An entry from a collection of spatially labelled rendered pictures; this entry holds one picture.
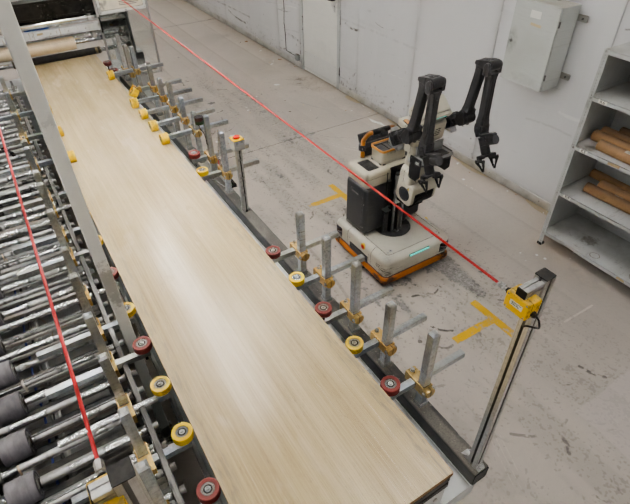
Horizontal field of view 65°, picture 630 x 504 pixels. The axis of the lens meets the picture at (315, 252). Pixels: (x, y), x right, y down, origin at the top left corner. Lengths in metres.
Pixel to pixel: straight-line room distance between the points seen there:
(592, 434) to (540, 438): 0.30
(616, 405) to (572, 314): 0.73
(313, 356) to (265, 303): 0.39
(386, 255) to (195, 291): 1.59
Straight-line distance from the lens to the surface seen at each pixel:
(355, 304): 2.37
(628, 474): 3.30
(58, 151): 1.90
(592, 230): 4.57
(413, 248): 3.70
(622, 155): 3.91
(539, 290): 1.44
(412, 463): 1.93
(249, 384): 2.10
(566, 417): 3.36
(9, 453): 2.32
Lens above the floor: 2.60
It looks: 40 degrees down
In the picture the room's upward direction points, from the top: 1 degrees counter-clockwise
